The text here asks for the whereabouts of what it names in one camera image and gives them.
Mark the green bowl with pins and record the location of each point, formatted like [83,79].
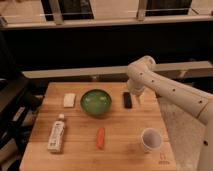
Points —
[96,102]

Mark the white plastic bottle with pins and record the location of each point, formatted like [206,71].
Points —
[56,135]

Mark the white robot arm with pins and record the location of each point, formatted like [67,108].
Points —
[197,103]

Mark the white paper cup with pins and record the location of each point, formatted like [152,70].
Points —
[150,140]

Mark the wooden cutting board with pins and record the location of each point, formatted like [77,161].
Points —
[132,139]

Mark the black eraser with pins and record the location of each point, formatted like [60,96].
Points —
[127,100]

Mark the white sponge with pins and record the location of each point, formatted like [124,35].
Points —
[69,100]

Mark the orange carrot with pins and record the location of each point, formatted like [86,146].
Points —
[100,138]

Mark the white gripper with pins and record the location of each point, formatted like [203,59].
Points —
[136,89]

